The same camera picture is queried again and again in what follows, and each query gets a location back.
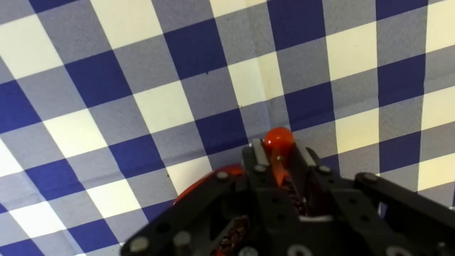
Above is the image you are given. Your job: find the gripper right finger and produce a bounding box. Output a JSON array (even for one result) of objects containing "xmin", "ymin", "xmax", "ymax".
[{"xmin": 291, "ymin": 142, "xmax": 455, "ymax": 256}]

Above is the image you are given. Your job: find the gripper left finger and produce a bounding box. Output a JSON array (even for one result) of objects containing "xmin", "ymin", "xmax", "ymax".
[{"xmin": 120, "ymin": 139, "xmax": 282, "ymax": 256}]

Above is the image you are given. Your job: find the red plastic spoon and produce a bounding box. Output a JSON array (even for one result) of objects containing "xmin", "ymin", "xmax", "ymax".
[{"xmin": 264, "ymin": 127, "xmax": 296, "ymax": 187}]

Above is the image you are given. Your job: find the blue white checked tablecloth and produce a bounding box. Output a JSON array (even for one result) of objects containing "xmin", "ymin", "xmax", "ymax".
[{"xmin": 0, "ymin": 0, "xmax": 455, "ymax": 256}]

